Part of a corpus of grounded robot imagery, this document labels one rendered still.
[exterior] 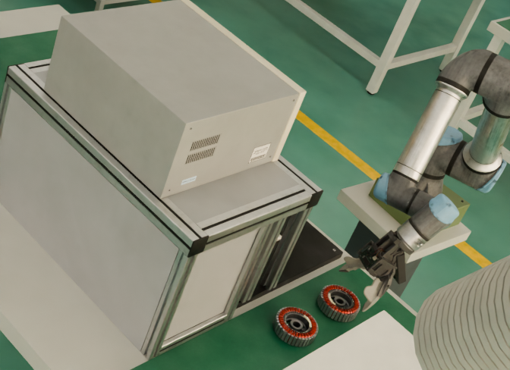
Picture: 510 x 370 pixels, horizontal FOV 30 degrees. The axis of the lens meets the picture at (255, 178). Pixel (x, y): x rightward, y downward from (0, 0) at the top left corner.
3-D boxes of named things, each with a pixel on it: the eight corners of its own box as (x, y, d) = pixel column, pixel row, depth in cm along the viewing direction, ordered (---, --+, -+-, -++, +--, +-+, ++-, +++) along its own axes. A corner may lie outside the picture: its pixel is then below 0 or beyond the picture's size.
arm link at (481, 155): (458, 153, 297) (497, 42, 251) (502, 175, 293) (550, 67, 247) (442, 181, 292) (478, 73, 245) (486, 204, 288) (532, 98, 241)
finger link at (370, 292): (351, 305, 242) (365, 271, 244) (364, 312, 246) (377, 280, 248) (361, 308, 240) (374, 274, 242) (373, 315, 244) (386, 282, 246)
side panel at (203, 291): (223, 311, 238) (265, 214, 221) (231, 319, 237) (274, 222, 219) (140, 352, 218) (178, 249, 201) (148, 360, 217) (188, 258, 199)
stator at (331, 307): (345, 293, 260) (351, 283, 258) (362, 322, 252) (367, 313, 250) (310, 293, 255) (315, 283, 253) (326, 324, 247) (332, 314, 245)
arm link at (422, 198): (423, 189, 259) (417, 189, 248) (461, 208, 256) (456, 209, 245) (410, 214, 260) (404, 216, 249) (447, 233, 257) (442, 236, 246)
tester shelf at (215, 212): (140, 55, 260) (145, 41, 258) (316, 205, 231) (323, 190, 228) (4, 81, 229) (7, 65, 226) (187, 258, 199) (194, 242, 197)
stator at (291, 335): (283, 349, 234) (288, 340, 232) (265, 316, 241) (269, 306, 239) (321, 346, 239) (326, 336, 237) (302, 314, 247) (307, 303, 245)
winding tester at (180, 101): (163, 64, 251) (185, -4, 240) (277, 160, 232) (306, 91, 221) (42, 89, 223) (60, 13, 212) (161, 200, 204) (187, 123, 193)
